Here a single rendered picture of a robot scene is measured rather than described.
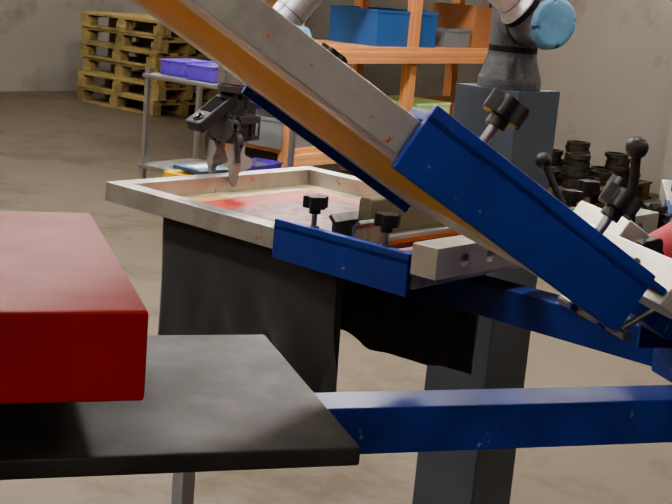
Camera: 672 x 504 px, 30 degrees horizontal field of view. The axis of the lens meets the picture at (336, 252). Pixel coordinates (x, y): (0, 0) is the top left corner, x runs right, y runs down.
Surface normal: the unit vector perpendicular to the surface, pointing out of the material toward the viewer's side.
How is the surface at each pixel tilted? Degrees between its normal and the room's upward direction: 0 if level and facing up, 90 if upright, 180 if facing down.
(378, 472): 0
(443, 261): 90
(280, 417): 0
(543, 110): 90
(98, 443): 0
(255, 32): 90
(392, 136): 90
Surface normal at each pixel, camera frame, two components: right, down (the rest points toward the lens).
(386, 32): 0.74, 0.21
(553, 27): 0.40, 0.30
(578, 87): -0.66, 0.11
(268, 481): 0.08, -0.97
